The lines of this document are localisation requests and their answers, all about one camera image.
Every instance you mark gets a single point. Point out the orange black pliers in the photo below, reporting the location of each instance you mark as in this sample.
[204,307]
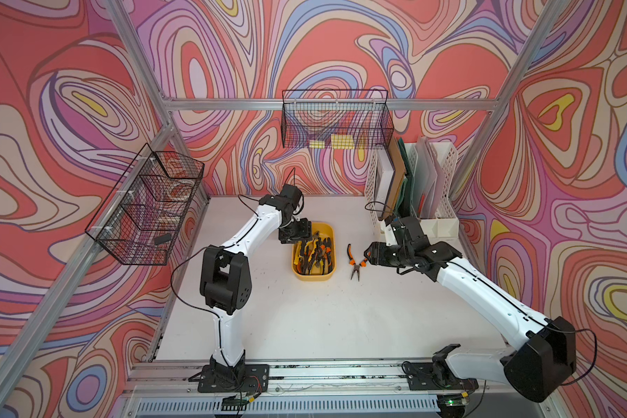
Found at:
[307,257]

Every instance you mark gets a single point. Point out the white desk organizer file rack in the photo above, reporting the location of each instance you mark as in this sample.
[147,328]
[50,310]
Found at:
[445,225]

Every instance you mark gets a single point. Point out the black wire basket back wall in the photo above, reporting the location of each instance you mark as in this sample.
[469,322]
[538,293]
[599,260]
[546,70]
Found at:
[308,114]

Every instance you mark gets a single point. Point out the black wire basket wall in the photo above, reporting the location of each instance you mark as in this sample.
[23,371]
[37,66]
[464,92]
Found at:
[138,224]
[308,114]

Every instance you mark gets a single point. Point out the orange long nose pliers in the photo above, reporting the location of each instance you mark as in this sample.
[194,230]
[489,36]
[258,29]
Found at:
[356,264]

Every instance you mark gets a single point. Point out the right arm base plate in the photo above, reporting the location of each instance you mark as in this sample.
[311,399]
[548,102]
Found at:
[423,376]

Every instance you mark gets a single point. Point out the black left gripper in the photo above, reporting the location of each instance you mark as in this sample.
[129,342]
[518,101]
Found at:
[304,232]

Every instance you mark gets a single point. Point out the yellow sticky notes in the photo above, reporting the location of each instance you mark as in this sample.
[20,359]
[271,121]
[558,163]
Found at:
[335,142]

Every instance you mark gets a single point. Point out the pink folder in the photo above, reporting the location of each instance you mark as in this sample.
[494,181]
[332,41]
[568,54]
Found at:
[436,180]

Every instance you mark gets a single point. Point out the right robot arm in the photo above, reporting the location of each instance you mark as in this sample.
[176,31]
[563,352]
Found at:
[541,352]

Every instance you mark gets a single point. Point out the yellow plastic storage box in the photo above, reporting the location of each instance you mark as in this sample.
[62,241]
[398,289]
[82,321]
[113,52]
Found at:
[320,231]

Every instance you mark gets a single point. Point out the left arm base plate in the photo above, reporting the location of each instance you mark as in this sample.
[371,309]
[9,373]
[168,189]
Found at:
[245,378]

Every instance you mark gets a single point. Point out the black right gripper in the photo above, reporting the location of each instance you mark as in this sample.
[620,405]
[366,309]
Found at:
[377,253]

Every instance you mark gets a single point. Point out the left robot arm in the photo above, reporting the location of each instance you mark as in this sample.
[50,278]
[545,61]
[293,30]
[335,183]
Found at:
[226,282]

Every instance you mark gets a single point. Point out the black wire basket left wall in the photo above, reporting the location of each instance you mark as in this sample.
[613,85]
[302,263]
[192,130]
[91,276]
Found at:
[138,224]

